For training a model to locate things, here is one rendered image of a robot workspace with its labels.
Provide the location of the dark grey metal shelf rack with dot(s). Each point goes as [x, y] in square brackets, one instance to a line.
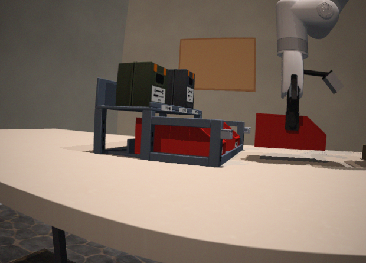
[106, 99]

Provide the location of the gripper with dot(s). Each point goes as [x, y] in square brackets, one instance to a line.
[292, 70]

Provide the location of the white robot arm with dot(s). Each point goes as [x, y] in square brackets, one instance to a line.
[295, 17]

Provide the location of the red bin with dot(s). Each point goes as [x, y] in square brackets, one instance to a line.
[270, 133]
[235, 142]
[176, 139]

